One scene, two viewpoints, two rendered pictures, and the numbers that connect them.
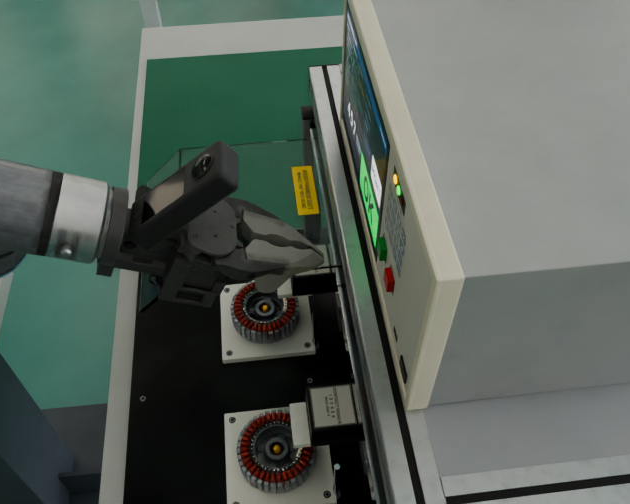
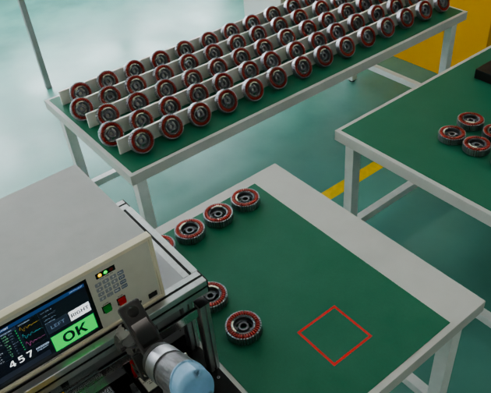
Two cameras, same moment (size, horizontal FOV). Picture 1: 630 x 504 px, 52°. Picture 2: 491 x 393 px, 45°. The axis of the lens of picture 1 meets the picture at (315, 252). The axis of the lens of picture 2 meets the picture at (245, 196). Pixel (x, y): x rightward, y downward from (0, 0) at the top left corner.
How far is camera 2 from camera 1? 1.19 m
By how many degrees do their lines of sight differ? 75
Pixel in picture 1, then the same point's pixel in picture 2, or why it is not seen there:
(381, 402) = (166, 302)
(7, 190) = (180, 356)
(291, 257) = not seen: hidden behind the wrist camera
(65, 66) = not seen: outside the picture
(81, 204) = (167, 347)
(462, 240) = (130, 237)
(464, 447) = (169, 277)
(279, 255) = not seen: hidden behind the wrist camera
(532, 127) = (64, 241)
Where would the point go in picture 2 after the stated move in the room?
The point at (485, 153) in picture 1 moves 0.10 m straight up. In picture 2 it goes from (85, 246) to (73, 213)
